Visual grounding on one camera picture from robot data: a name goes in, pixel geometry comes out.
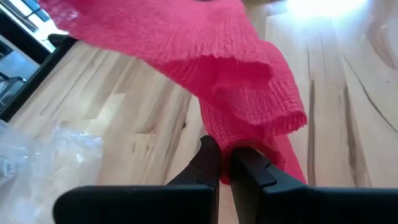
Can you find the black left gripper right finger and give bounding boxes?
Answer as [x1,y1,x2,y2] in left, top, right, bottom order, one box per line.
[229,147,398,224]

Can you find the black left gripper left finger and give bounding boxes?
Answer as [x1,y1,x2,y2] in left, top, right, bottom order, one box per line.
[52,135,223,224]

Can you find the clear plastic bag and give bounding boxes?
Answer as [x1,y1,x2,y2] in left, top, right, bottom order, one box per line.
[0,119,104,224]

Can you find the red elastic bandage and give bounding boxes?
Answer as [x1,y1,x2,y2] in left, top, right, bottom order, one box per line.
[37,0,308,187]

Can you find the black table edge frame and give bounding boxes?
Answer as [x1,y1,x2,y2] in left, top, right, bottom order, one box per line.
[0,33,78,123]

